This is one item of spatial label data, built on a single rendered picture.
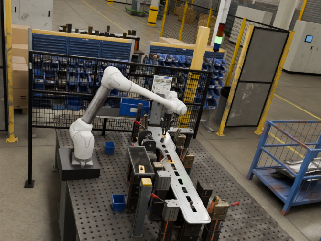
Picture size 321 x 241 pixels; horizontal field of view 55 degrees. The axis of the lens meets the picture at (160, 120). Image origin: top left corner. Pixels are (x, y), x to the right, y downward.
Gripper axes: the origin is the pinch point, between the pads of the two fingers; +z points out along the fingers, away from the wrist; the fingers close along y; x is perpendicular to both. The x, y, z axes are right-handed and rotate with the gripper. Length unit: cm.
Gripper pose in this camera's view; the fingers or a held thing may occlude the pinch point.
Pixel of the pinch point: (164, 131)
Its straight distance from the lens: 301.2
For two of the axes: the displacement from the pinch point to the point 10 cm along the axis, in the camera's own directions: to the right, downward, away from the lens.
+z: -1.8, 9.0, 4.0
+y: 9.6, 0.6, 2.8
